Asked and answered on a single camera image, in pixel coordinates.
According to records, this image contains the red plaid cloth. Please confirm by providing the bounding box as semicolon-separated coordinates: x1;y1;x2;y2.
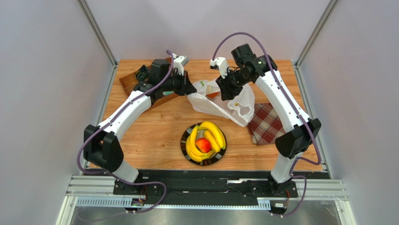
247;103;285;146

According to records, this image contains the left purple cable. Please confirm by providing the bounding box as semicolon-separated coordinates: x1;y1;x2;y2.
76;49;175;216

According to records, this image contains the white plastic bag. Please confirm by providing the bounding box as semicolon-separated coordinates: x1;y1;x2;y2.
187;80;255;127

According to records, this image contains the red fake apple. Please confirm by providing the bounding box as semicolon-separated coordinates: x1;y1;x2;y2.
195;138;212;153

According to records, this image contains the yellow banana bunch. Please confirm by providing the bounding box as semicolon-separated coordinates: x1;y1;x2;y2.
186;125;216;163
199;121;226;152

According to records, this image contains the aluminium frame rail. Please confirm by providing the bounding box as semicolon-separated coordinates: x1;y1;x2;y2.
56;171;355;225

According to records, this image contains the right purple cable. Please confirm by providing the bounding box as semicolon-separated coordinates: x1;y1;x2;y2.
212;31;322;218

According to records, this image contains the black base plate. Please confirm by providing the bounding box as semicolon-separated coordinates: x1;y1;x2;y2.
113;170;298;206

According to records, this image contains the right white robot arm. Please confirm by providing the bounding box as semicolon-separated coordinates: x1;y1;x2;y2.
210;44;321;195

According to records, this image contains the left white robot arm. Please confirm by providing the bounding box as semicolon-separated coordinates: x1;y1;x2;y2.
80;56;196;183

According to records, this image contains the purple cable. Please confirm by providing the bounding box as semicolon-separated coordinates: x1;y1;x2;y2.
76;49;175;216
212;31;322;218

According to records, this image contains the orange fake pumpkin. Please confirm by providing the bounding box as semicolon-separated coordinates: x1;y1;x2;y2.
207;92;219;98

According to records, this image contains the wooden divided tray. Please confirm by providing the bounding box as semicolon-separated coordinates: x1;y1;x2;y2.
119;58;179;110

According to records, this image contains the round patterned ceramic plate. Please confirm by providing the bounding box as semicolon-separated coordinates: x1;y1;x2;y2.
180;122;227;166

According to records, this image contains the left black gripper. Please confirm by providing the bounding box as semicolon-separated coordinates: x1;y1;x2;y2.
161;70;197;97

